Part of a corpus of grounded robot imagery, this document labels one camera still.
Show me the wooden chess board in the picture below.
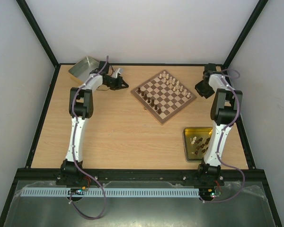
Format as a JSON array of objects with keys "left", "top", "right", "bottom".
[{"left": 131, "top": 70, "right": 196, "bottom": 125}]

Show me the gold tin tray with pieces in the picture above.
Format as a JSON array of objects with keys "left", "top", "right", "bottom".
[{"left": 182, "top": 127, "right": 213, "bottom": 162}]

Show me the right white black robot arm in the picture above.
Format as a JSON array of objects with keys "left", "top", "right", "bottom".
[{"left": 195, "top": 63, "right": 243, "bottom": 185}]

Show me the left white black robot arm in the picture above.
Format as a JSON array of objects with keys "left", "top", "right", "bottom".
[{"left": 61, "top": 60, "right": 129, "bottom": 175}]

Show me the empty silver gold tin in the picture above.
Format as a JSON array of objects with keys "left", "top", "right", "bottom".
[{"left": 68, "top": 56, "right": 99, "bottom": 85}]

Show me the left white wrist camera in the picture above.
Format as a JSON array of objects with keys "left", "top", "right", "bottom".
[{"left": 111, "top": 68, "right": 123, "bottom": 79}]

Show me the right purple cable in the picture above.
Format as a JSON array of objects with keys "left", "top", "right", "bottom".
[{"left": 202, "top": 69, "right": 246, "bottom": 203}]

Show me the purple cable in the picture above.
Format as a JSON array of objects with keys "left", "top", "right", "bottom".
[
  {"left": 71, "top": 55, "right": 107, "bottom": 219},
  {"left": 202, "top": 69, "right": 246, "bottom": 203}
]

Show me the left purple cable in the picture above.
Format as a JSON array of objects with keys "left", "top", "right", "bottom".
[{"left": 71, "top": 55, "right": 107, "bottom": 219}]

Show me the black cage frame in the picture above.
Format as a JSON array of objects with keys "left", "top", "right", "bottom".
[{"left": 0, "top": 0, "right": 283, "bottom": 227}]

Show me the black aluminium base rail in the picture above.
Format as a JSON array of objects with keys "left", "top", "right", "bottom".
[{"left": 14, "top": 167, "right": 266, "bottom": 186}]

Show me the grey slotted cable duct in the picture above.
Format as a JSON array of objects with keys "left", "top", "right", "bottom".
[{"left": 20, "top": 187, "right": 199, "bottom": 198}]

